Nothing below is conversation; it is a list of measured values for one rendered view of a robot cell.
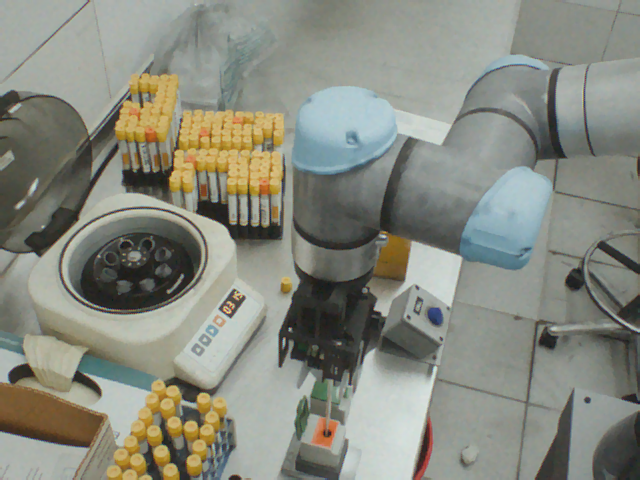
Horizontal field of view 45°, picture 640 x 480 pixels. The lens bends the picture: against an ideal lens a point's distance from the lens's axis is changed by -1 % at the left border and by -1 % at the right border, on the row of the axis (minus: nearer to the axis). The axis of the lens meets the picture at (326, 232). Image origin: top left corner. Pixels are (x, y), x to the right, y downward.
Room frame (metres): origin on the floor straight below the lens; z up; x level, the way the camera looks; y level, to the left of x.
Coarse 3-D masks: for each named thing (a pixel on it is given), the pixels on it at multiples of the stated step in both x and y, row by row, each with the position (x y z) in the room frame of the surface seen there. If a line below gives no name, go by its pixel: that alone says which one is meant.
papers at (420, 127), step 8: (400, 112) 1.22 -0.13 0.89; (400, 120) 1.19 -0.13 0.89; (408, 120) 1.19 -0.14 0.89; (416, 120) 1.20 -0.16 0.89; (424, 120) 1.20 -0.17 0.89; (432, 120) 1.20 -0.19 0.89; (400, 128) 1.17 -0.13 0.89; (408, 128) 1.17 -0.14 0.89; (416, 128) 1.17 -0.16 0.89; (424, 128) 1.17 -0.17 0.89; (432, 128) 1.17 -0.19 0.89; (440, 128) 1.18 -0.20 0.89; (448, 128) 1.18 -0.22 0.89; (416, 136) 1.15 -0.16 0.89; (424, 136) 1.15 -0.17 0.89; (432, 136) 1.15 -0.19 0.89; (440, 136) 1.15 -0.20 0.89; (440, 144) 1.13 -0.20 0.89
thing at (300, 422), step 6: (300, 402) 0.49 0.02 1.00; (306, 402) 0.50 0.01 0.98; (300, 408) 0.49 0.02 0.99; (306, 408) 0.50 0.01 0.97; (300, 414) 0.48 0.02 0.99; (306, 414) 0.50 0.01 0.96; (294, 420) 0.47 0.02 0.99; (300, 420) 0.48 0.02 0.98; (306, 420) 0.49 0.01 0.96; (300, 426) 0.48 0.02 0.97; (300, 432) 0.47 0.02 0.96; (300, 438) 0.47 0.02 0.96
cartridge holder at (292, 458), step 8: (296, 440) 0.51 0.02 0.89; (288, 448) 0.49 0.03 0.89; (296, 448) 0.49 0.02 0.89; (344, 448) 0.49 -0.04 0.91; (352, 448) 0.50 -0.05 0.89; (288, 456) 0.48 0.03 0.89; (296, 456) 0.48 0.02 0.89; (344, 456) 0.48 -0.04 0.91; (352, 456) 0.49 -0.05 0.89; (360, 456) 0.49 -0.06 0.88; (288, 464) 0.47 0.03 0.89; (296, 464) 0.46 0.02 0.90; (304, 464) 0.46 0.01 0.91; (312, 464) 0.46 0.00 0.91; (344, 464) 0.48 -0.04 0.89; (352, 464) 0.48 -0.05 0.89; (288, 472) 0.46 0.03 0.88; (296, 472) 0.46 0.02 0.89; (304, 472) 0.46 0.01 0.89; (312, 472) 0.46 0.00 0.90; (320, 472) 0.46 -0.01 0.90; (328, 472) 0.45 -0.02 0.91; (336, 472) 0.45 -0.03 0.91; (344, 472) 0.47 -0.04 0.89; (352, 472) 0.47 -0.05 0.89
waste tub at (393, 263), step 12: (396, 240) 0.80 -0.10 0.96; (408, 240) 0.80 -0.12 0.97; (384, 252) 0.80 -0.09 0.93; (396, 252) 0.80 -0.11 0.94; (408, 252) 0.80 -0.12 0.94; (384, 264) 0.80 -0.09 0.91; (396, 264) 0.80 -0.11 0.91; (408, 264) 0.80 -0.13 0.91; (384, 276) 0.80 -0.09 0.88; (396, 276) 0.80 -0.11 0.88
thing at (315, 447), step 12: (312, 420) 0.50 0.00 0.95; (324, 420) 0.50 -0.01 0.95; (336, 420) 0.50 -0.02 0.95; (312, 432) 0.48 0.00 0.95; (324, 432) 0.49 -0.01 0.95; (336, 432) 0.48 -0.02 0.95; (300, 444) 0.47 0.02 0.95; (312, 444) 0.47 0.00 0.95; (324, 444) 0.47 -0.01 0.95; (336, 444) 0.47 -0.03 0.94; (300, 456) 0.47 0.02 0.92; (312, 456) 0.46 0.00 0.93; (324, 456) 0.46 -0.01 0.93; (336, 456) 0.46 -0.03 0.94; (336, 468) 0.46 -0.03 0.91
